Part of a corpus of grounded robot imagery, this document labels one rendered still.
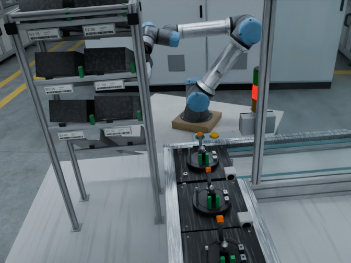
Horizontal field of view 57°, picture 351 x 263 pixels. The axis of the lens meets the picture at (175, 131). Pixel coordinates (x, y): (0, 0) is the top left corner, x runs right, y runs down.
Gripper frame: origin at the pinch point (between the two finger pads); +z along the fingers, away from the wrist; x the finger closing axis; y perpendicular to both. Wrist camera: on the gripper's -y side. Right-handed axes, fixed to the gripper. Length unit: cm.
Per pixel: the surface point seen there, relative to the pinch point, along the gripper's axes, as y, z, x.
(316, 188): 26, 37, -73
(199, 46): 180, -224, -9
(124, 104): -17.8, 29.6, -3.6
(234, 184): 19, 40, -41
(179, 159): 25.4, 25.7, -17.3
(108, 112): -16.2, 31.5, 1.6
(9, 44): 290, -373, 374
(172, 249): 6, 69, -20
